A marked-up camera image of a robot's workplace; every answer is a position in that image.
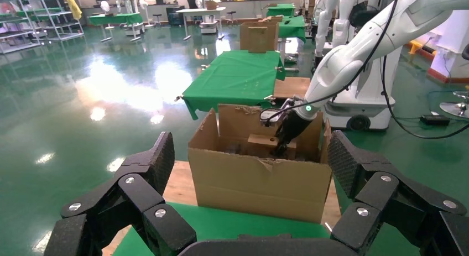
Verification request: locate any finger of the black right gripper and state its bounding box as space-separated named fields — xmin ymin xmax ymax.
xmin=273 ymin=138 xmax=296 ymax=158

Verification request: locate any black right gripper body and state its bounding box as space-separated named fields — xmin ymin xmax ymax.
xmin=277 ymin=109 xmax=316 ymax=142

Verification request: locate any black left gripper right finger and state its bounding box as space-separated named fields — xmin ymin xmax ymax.
xmin=327 ymin=129 xmax=469 ymax=256

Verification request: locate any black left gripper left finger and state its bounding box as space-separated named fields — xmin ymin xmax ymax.
xmin=44 ymin=131 xmax=197 ymax=256

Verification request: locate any wooden block with hole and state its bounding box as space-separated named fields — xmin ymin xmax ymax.
xmin=247 ymin=134 xmax=298 ymax=160

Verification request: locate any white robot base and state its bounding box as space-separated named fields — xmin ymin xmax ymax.
xmin=123 ymin=23 xmax=145 ymax=38
xmin=199 ymin=16 xmax=219 ymax=35

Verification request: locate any large open cardboard carton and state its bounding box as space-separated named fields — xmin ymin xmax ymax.
xmin=187 ymin=104 xmax=333 ymax=224

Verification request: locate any green tablecloth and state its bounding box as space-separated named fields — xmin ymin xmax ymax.
xmin=111 ymin=202 xmax=331 ymax=256
xmin=86 ymin=13 xmax=144 ymax=27
xmin=266 ymin=3 xmax=296 ymax=18
xmin=182 ymin=50 xmax=286 ymax=120
xmin=277 ymin=15 xmax=308 ymax=43

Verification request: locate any white wheeled robot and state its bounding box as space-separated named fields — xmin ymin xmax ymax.
xmin=313 ymin=0 xmax=402 ymax=131

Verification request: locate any black power adapter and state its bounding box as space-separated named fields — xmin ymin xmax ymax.
xmin=419 ymin=114 xmax=450 ymax=127

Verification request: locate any chrome stool base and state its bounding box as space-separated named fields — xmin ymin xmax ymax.
xmin=438 ymin=90 xmax=469 ymax=119

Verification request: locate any white red platform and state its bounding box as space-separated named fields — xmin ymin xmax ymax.
xmin=426 ymin=11 xmax=469 ymax=83

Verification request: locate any white table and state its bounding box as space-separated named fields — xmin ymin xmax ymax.
xmin=175 ymin=7 xmax=227 ymax=41

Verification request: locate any white standing fan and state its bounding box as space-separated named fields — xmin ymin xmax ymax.
xmin=138 ymin=0 xmax=153 ymax=28
xmin=99 ymin=1 xmax=114 ymax=30

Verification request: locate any metal shelving rack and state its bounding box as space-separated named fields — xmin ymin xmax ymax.
xmin=0 ymin=0 xmax=41 ymax=55
xmin=22 ymin=0 xmax=85 ymax=42

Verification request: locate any yellow cloth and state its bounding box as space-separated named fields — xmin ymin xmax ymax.
xmin=62 ymin=0 xmax=83 ymax=22

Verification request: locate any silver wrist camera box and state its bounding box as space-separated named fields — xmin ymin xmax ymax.
xmin=260 ymin=108 xmax=291 ymax=128

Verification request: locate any black camera cable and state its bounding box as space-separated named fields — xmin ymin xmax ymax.
xmin=259 ymin=0 xmax=400 ymax=126

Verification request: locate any black hanging cable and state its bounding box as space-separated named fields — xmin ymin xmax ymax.
xmin=380 ymin=54 xmax=469 ymax=140

